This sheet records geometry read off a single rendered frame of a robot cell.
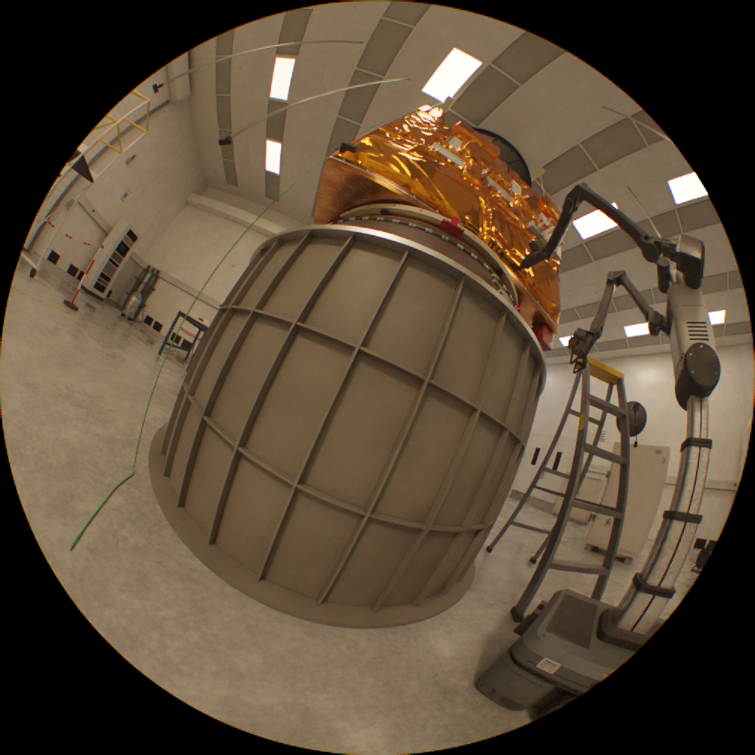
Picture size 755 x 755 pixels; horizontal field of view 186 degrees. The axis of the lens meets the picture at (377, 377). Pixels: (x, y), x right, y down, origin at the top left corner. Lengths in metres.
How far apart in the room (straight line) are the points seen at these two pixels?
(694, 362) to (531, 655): 0.89
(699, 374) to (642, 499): 2.89
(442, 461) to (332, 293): 0.58
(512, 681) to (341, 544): 0.64
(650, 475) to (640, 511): 0.45
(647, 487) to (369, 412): 3.57
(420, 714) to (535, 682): 0.27
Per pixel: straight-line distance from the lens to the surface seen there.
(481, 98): 4.67
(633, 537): 3.71
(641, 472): 3.74
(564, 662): 0.75
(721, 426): 8.37
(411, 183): 1.49
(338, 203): 1.64
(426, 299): 0.70
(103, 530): 0.85
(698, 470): 0.91
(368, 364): 0.60
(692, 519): 0.89
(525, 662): 0.76
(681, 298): 1.07
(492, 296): 0.81
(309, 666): 0.72
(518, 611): 1.31
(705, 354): 0.98
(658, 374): 8.64
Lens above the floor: 0.62
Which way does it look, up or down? 11 degrees up
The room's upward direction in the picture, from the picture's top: 24 degrees clockwise
